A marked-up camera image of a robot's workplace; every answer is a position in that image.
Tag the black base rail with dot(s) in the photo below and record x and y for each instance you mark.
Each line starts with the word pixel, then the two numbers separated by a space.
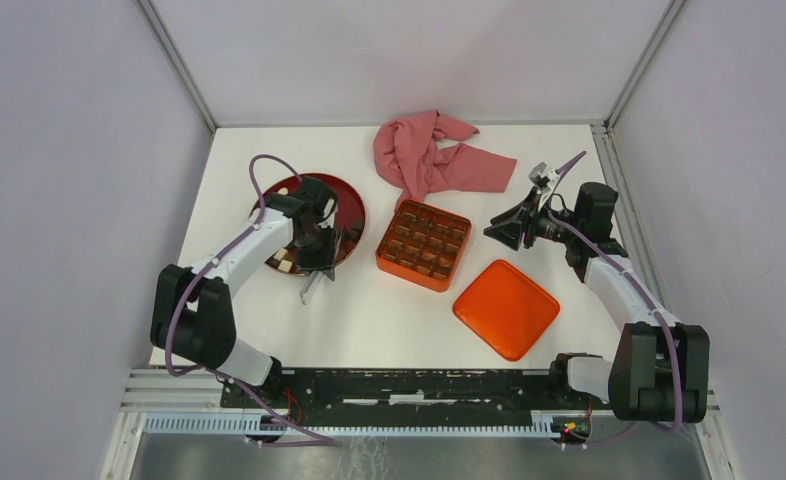
pixel 323 397

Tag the round dark red plate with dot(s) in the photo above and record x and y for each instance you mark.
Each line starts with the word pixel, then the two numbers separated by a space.
pixel 350 219

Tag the orange chocolate box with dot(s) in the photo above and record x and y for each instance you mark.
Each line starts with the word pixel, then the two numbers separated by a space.
pixel 423 244

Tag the orange box lid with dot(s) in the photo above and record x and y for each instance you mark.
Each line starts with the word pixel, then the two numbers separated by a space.
pixel 506 310

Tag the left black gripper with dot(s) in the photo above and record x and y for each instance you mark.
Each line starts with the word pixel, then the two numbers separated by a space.
pixel 325 259

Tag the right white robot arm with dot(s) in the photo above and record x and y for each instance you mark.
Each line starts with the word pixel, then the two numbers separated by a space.
pixel 659 372

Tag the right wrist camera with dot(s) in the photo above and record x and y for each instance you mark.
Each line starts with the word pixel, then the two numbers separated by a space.
pixel 544 180

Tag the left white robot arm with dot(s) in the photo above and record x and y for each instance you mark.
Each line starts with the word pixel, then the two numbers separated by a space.
pixel 193 314

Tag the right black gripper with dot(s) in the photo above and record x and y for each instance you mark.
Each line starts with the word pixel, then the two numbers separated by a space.
pixel 511 232

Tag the pink cloth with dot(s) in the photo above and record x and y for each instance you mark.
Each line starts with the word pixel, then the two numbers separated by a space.
pixel 427 153

